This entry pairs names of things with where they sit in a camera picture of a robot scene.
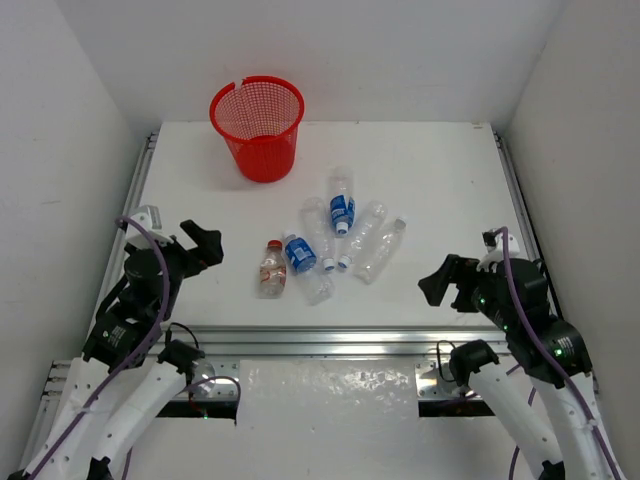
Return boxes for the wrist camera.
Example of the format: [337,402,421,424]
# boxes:
[123,205,174,249]
[476,227,521,272]

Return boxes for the blue-label bottle white cap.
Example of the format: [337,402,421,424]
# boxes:
[283,231,334,305]

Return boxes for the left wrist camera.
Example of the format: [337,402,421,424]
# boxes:
[123,205,174,249]

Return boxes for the aluminium frame rail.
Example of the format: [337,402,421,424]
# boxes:
[172,326,510,358]

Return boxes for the clear bottle blue-white cap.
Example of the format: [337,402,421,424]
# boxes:
[300,197,336,274]

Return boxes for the red-capped labelled plastic bottle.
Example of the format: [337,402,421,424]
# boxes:
[258,240,287,299]

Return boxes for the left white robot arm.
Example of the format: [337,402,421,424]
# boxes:
[11,214,224,479]

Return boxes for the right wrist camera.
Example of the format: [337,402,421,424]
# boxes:
[476,227,521,272]

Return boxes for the clear crushed bottle blue cap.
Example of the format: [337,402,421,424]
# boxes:
[338,200,387,271]

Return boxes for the large clear plastic bottle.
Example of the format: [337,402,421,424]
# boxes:
[354,216,407,284]

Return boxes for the blue-label plastic bottle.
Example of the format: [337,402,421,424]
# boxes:
[329,167,355,237]

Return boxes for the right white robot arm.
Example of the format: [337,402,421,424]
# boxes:
[418,255,624,479]

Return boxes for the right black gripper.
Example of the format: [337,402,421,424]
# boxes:
[418,251,514,329]

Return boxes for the red mesh plastic bin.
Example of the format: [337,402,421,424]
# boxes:
[209,75,305,183]

